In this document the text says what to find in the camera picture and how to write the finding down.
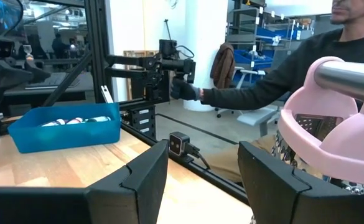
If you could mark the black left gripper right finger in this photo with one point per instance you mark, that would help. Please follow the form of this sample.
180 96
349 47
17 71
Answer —
278 199

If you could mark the small hourglass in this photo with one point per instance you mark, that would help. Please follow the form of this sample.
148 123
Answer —
28 56

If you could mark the person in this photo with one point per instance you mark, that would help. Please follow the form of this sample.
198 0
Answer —
58 46
293 62

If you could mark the grey bench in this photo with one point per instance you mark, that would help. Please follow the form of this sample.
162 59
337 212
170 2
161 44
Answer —
256 116

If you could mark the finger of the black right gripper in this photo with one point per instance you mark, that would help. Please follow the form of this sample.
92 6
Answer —
38 73
7 74

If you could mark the purple-tipped glue bottle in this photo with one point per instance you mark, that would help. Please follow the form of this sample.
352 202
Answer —
61 121

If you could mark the black aluminium table frame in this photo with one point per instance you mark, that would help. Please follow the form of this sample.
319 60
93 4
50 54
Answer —
96 46

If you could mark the grey shelf rack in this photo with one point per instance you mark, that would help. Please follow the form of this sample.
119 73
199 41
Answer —
240 37

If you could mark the blue storage bin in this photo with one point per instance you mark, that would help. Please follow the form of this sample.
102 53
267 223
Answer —
264 32
259 63

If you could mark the silver metal cylinder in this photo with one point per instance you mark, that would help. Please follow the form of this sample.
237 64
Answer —
346 77

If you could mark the person's hand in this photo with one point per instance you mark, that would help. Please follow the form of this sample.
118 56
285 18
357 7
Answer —
183 90

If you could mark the black-tipped glue bottle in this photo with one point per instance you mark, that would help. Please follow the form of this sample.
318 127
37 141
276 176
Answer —
49 124

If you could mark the brown jacket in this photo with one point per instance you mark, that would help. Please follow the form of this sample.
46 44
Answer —
223 65

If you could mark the pink mesh desk organizer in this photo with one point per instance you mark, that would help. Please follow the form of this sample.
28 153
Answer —
340 161

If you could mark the grey table-level camera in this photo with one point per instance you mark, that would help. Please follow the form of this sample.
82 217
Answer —
178 143

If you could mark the dark blue plastic tray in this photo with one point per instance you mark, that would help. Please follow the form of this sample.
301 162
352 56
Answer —
63 137

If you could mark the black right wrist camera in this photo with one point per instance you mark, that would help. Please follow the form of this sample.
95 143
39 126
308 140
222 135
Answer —
4 49

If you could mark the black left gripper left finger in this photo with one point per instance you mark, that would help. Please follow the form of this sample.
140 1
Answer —
122 202

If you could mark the white tag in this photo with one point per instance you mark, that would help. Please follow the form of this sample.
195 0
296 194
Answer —
107 95

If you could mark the grey laptop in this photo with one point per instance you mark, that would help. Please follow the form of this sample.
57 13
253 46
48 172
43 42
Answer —
54 81

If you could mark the black bracket box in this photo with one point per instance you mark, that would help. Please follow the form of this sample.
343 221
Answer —
138 124

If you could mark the green-tipped glue bottle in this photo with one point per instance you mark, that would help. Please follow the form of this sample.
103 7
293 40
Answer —
99 119

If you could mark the white office chair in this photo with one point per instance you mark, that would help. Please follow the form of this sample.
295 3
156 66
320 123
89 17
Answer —
247 73

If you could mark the white column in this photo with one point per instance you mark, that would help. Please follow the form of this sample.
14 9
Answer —
203 31

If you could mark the black desk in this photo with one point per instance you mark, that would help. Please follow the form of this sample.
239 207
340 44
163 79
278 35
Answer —
44 95

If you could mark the dark curved monitor screen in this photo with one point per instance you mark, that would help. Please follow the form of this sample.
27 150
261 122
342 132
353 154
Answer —
1 15

